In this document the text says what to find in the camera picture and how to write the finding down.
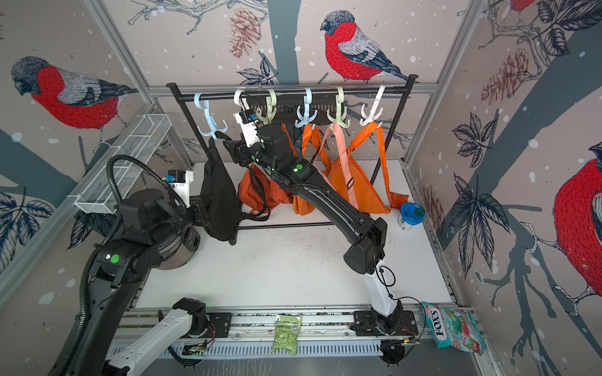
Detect black waist bag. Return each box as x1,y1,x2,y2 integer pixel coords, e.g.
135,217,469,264
200,138,271,245

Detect rust orange backpack bag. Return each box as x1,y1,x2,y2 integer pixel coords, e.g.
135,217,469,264
238,164,293,216

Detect pink waist bag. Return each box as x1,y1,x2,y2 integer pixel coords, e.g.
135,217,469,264
318,123,359,209

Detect orange sling bag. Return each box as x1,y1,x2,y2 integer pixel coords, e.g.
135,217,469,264
329,122,391,214

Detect orange crossbody bag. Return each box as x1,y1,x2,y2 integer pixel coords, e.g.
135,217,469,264
286,155,334,216

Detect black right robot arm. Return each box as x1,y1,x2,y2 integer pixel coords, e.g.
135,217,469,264
222,125,418,337

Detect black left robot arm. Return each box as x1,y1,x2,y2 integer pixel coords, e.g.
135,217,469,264
49,154,216,375

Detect light blue hook left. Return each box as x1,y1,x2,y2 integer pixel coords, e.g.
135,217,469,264
194,92,228,139

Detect light blue hook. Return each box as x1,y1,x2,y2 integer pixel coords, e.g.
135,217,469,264
194,92,228,139
294,88,318,128

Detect white hook left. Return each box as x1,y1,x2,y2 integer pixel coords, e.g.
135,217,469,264
234,89,249,111

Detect white hook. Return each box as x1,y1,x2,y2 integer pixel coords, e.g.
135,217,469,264
360,85,387,127
234,89,249,111

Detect light green hook left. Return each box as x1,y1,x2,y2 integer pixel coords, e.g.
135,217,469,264
256,89,277,125

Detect light green hook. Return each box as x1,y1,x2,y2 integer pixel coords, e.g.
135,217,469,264
327,86,351,128
256,89,277,125

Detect light blue hook right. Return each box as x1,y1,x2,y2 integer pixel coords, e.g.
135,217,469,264
294,88,318,128

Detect light green hook right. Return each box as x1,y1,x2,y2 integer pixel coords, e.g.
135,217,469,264
327,86,351,128

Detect white hook right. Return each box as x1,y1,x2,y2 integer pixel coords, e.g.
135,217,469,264
360,85,387,127

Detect black metal garment rack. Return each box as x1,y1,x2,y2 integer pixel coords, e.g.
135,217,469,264
166,74,419,208

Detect green snack packet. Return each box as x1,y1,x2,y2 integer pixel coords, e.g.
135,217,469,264
272,315,303,357

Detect red snack packet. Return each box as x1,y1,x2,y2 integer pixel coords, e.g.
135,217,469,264
390,192,409,209

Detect blue lid white bottle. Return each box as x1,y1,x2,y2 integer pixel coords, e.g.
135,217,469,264
398,202,426,231

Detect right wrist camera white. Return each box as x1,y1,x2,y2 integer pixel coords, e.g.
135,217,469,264
234,110,260,147

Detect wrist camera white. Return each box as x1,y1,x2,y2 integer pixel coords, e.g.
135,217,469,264
234,110,260,147
165,169,194,208

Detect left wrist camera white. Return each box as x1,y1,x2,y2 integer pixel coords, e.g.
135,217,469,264
165,169,194,208

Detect white wire mesh basket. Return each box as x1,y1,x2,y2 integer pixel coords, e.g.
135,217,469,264
75,114,172,214

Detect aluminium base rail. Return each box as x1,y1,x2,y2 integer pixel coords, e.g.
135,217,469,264
107,307,424,363

